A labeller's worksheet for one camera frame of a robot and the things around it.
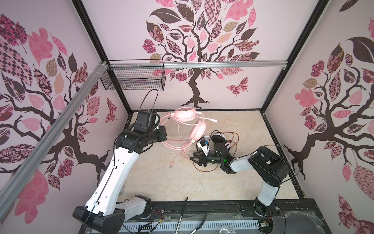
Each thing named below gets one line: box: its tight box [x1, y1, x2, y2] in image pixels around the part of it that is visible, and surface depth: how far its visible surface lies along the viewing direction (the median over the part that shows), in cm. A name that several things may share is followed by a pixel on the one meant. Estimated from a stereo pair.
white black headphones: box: [211, 132, 232, 150], surface depth 96 cm
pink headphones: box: [159, 106, 218, 150], surface depth 61 cm
